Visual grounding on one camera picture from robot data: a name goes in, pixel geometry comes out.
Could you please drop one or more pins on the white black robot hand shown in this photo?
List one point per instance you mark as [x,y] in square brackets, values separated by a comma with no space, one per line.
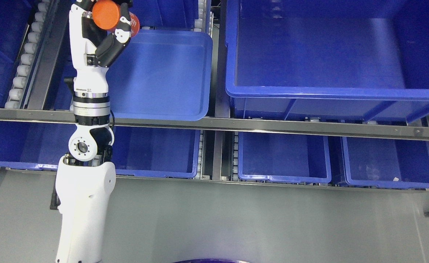
[93,50]

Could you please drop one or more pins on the orange cylindrical capacitor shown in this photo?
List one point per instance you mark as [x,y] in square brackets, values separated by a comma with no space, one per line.
[107,16]

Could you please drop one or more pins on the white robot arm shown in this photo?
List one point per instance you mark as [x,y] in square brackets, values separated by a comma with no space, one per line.
[85,180]

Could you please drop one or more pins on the shallow blue tray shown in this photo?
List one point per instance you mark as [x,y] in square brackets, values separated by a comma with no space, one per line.
[162,75]

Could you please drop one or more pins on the blue bin top centre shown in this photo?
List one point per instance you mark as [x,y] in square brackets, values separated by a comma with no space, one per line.
[178,14]

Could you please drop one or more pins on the blue bin upper left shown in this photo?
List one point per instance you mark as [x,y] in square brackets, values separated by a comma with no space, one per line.
[14,18]

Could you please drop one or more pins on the white roller track left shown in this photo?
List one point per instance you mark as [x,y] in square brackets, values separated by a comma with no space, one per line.
[27,55]

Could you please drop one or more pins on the blue bin lower far left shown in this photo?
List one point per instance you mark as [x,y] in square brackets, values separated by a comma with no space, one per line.
[33,146]

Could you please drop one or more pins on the blue bin lower centre left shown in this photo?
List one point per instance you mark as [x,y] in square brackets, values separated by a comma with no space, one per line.
[156,152]

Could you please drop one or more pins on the blue bin lower centre right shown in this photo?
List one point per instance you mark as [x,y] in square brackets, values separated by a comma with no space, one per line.
[284,158]

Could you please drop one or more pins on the large blue bin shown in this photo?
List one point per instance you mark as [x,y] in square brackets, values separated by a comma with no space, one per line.
[357,60]

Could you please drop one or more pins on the blue bin lower far right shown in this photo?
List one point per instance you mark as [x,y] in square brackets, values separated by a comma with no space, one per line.
[382,163]

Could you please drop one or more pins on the metal shelf rail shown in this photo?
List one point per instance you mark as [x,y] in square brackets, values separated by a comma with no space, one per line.
[237,125]

